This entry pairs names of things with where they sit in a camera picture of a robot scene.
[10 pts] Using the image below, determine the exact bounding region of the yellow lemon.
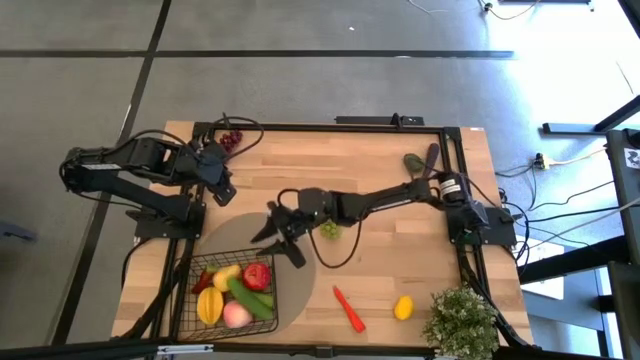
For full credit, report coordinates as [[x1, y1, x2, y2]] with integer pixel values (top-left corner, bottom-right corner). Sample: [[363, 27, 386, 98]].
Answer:
[[393, 295, 415, 322]]

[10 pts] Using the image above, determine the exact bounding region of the thin black cable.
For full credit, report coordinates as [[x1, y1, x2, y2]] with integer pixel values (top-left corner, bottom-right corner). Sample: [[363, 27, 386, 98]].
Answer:
[[477, 0, 541, 21]]

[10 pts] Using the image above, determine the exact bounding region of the round grey placemat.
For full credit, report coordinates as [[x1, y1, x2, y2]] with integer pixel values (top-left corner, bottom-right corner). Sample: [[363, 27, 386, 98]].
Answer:
[[197, 212, 317, 334]]

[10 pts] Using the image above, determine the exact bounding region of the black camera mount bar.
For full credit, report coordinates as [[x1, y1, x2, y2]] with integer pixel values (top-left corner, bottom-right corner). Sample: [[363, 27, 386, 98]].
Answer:
[[334, 113, 426, 127]]

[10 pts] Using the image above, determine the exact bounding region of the black cart with sticker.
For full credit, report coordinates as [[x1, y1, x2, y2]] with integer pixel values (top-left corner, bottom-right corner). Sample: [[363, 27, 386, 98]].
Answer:
[[606, 128, 640, 360]]

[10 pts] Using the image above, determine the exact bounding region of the black crossbeam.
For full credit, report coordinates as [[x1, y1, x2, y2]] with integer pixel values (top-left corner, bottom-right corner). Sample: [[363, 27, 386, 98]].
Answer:
[[0, 337, 640, 360]]

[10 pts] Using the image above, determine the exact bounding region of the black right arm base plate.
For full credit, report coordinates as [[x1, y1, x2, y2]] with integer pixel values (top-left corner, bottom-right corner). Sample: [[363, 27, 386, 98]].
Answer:
[[446, 205, 518, 247]]

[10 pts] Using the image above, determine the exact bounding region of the white sheet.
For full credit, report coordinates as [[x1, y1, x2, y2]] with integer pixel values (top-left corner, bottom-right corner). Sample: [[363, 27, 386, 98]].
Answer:
[[519, 247, 566, 301]]

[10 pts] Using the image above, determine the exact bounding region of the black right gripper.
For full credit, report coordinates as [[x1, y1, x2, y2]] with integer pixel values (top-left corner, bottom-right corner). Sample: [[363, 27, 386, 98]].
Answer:
[[249, 192, 324, 270]]

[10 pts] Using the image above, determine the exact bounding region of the silver bracket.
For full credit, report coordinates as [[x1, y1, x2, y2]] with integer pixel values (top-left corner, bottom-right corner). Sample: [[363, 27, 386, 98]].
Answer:
[[157, 343, 214, 356]]

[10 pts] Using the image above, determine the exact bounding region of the blue grey panel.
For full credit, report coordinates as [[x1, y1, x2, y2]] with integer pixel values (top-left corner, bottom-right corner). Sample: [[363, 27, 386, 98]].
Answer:
[[524, 269, 606, 331]]

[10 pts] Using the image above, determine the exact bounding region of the dark green cucumber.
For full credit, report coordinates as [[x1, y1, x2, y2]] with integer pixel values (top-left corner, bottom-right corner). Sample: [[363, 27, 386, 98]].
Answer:
[[227, 277, 275, 321]]

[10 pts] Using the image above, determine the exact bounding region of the red chili pepper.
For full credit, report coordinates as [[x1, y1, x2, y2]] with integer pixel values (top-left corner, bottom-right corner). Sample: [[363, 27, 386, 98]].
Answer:
[[192, 264, 219, 295]]

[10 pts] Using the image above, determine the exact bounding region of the red apple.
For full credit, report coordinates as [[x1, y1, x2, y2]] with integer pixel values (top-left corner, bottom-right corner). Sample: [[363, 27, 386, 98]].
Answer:
[[242, 262, 272, 292]]

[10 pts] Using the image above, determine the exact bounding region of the orange carrot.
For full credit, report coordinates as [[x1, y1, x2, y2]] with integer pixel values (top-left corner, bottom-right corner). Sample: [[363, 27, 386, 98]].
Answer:
[[332, 285, 367, 334]]

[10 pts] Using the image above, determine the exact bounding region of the grey floor object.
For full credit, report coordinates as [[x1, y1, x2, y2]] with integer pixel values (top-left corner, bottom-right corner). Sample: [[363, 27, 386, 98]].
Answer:
[[0, 219, 36, 242]]

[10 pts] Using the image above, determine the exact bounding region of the pink peach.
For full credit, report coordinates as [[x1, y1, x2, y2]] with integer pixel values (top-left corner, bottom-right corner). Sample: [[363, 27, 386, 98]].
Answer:
[[222, 299, 254, 329]]

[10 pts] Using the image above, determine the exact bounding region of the yellow star fruit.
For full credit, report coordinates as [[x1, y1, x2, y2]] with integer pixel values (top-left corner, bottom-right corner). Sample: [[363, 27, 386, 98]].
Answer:
[[196, 286, 225, 326]]

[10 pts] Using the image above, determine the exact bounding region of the potted green white plant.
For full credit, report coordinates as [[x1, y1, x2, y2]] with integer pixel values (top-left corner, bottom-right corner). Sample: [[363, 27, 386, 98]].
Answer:
[[422, 285, 501, 360]]

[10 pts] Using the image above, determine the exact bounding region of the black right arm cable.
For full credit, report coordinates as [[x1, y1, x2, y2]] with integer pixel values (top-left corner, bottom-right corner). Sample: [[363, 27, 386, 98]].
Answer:
[[277, 188, 364, 270]]

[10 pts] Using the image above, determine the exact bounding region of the dark purple eggplant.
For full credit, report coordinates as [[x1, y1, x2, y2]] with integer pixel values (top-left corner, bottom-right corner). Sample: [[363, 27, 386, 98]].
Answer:
[[422, 142, 441, 179]]

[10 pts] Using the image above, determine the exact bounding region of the red grape bunch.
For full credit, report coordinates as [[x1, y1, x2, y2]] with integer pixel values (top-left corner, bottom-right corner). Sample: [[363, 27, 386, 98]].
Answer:
[[218, 129, 245, 154]]

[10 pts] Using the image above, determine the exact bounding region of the pale yellow floor cable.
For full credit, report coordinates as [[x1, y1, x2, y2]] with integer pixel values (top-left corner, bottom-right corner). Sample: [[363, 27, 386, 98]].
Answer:
[[547, 146, 609, 166]]

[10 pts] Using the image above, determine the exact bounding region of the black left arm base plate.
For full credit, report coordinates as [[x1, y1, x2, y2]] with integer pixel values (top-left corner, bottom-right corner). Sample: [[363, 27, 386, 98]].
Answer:
[[134, 202, 206, 240]]

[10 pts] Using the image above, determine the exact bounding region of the dark green avocado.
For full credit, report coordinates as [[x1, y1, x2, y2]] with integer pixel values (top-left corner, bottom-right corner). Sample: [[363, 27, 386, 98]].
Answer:
[[403, 152, 425, 175]]

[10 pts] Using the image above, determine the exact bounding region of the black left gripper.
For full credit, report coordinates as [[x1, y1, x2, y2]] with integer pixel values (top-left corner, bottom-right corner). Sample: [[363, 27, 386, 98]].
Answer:
[[188, 147, 237, 207]]

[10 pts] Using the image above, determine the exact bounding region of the green grape bunch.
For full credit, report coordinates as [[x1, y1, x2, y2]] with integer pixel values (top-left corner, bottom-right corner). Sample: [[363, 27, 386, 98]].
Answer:
[[319, 219, 344, 240]]

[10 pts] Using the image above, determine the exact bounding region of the black floor stand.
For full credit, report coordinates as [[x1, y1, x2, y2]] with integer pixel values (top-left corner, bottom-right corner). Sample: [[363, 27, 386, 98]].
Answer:
[[542, 94, 640, 136]]

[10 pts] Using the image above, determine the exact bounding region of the black diagonal beam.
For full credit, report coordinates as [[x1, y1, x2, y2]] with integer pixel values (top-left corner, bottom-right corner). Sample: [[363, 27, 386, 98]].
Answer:
[[517, 234, 631, 284]]

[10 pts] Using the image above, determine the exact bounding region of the black metal table frame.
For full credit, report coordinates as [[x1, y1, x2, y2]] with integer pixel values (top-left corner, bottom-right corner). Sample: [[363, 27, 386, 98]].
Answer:
[[112, 121, 534, 351]]

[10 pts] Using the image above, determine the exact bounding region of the black wire basket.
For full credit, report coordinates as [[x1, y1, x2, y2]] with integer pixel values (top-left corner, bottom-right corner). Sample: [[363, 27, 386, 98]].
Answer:
[[172, 248, 280, 342]]

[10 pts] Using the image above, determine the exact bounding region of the black floor cable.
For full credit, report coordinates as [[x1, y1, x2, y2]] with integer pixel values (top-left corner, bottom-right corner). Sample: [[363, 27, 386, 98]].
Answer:
[[494, 164, 616, 226]]

